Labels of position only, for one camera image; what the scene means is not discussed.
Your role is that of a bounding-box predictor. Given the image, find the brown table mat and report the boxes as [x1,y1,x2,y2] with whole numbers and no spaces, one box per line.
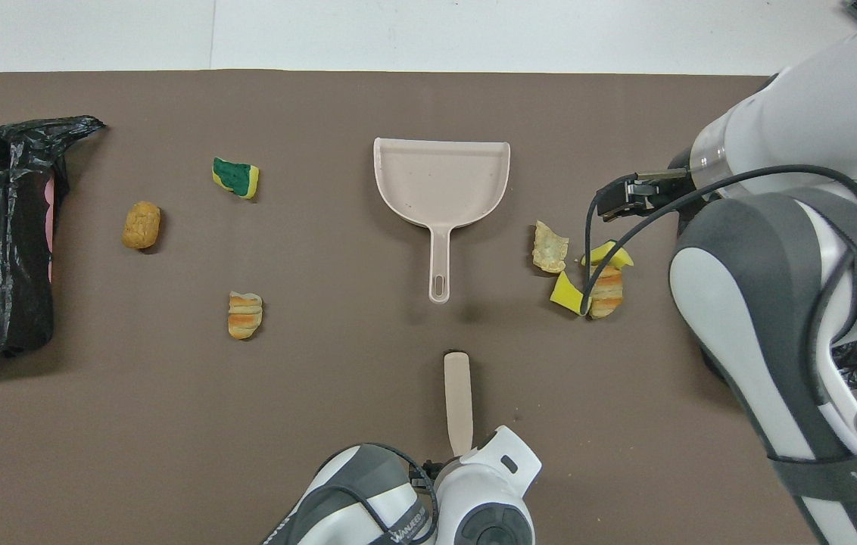
[0,70,857,545]

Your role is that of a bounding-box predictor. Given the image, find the striped croissant piece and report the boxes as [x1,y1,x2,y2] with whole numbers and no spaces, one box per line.
[586,264,625,319]
[227,291,264,341]

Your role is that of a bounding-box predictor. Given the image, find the beige plastic dustpan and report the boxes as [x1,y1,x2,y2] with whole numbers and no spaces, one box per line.
[373,137,511,304]

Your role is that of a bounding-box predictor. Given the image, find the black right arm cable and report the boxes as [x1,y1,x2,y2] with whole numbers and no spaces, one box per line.
[584,165,857,410]

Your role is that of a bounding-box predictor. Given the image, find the plain yellow sponge piece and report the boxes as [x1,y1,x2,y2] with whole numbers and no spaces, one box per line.
[549,271,593,316]

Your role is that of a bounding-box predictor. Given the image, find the yellow sponge with green pad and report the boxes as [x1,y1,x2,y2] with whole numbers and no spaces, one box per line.
[581,240,635,270]

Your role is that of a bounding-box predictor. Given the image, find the beige hand brush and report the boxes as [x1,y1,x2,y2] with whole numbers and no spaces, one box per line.
[443,350,475,457]

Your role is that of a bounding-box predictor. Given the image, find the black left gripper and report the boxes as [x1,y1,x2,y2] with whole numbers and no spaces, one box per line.
[410,453,448,489]

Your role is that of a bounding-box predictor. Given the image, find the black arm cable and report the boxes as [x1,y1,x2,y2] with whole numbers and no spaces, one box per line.
[319,443,444,545]
[584,165,857,410]

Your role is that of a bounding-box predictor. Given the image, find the pink bin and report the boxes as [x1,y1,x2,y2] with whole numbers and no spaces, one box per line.
[43,173,58,282]

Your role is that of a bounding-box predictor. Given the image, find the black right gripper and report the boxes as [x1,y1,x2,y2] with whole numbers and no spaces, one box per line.
[599,168,694,222]

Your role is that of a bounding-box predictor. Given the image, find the pale croissant piece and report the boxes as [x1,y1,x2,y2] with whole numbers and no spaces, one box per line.
[532,220,570,275]

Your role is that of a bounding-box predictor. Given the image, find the green and yellow sponge wedge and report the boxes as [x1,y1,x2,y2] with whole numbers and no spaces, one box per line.
[211,157,260,200]

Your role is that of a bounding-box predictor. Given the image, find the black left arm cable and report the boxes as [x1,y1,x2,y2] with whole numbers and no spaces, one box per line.
[319,443,444,545]

